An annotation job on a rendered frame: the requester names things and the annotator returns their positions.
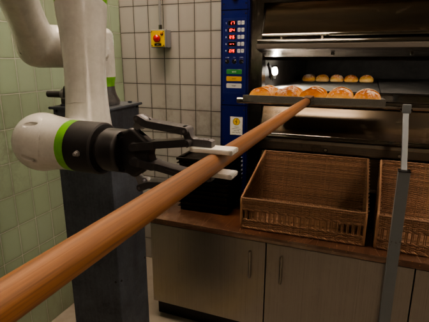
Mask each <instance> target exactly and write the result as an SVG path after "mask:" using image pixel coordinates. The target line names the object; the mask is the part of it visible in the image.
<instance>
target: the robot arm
mask: <svg viewBox="0 0 429 322"><path fill-rule="evenodd" d="M0 8H1V10H2V12H3V14H4V16H5V19H6V21H7V23H8V25H9V28H10V31H11V35H12V37H13V41H14V44H15V49H16V51H17V54H18V55H19V57H20V59H21V60H23V62H25V63H26V64H28V65H30V66H33V67H37V68H64V86H63V89H61V90H60V91H47V92H46V96H47V97H56V98H61V104H65V117H62V116H57V115H55V114H51V113H46V112H39V113H34V114H31V115H28V116H26V117H25V118H23V119H22V120H20V121H19V122H18V124H17V125H16V126H15V128H14V130H13V133H12V135H11V147H12V150H13V152H14V154H15V156H16V157H17V159H18V160H19V161H20V162H21V163H22V164H24V165H25V166H26V167H28V168H30V169H34V170H37V171H51V170H57V169H64V170H71V171H79V172H84V173H93V174H106V173H108V172H109V171H114V172H119V173H128V174H129V175H131V176H133V177H135V178H136V180H137V183H138V185H137V190H138V191H139V192H141V191H143V190H146V189H149V188H150V189H152V188H153V187H155V186H157V185H159V184H160V183H162V182H164V181H165V180H167V179H168V178H152V179H151V178H150V177H148V176H143V175H142V173H144V172H145V171H147V170H149V171H158V172H160V173H164V174H168V175H171V176H174V175H175V174H177V173H179V172H181V171H182V170H184V169H186V168H187V167H185V166H181V165H177V164H173V163H170V162H166V161H164V160H162V159H160V158H156V155H155V149H162V148H184V147H187V148H188V147H190V146H191V147H190V152H195V153H208V154H215V155H228V156H232V155H234V154H235V153H237V152H238V147H232V146H217V145H215V140H214V139H208V138H199V137H196V136H195V135H194V133H193V130H194V129H193V127H192V126H191V125H185V124H181V123H175V122H170V121H164V120H160V119H153V118H152V117H150V116H148V115H147V114H144V113H143V114H138V115H135V116H134V117H133V120H134V125H133V128H129V129H122V128H114V127H113V126H112V122H111V118H110V109H109V106H111V105H119V104H120V99H119V97H118V95H117V93H116V89H115V79H116V68H115V57H114V40H113V34H112V32H111V31H110V30H109V29H107V0H54V8H55V13H56V20H57V25H50V24H49V22H48V20H47V18H46V16H45V14H44V11H43V8H42V7H41V3H40V0H0ZM145 128H148V129H153V130H159V131H162V132H169V133H173V134H179V135H183V137H178V138H168V139H151V138H150V137H149V136H148V135H146V134H145V133H144V132H143V131H142V130H141V129H145ZM235 176H237V171H235V170H230V169H222V170H221V171H219V172H218V173H216V174H215V175H214V176H212V177H211V178H210V179H208V180H207V181H205V182H211V181H213V180H214V179H215V178H220V179H225V180H232V179H233V178H234V177H235Z"/></svg>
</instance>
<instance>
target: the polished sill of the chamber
mask: <svg viewBox="0 0 429 322"><path fill-rule="evenodd" d="M379 94H380V97H381V98H383V99H385V100H386V102H396V103H414V104H429V95H425V94H403V93H379Z"/></svg>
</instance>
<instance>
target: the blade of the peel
mask: <svg viewBox="0 0 429 322"><path fill-rule="evenodd" d="M302 97H303V96H267V95H243V102H268V103H285V104H296V103H298V102H299V101H301V100H302ZM313 104H315V105H346V106H362V107H386V100H385V99H383V98H381V100H378V99H358V98H322V97H314V102H313Z"/></svg>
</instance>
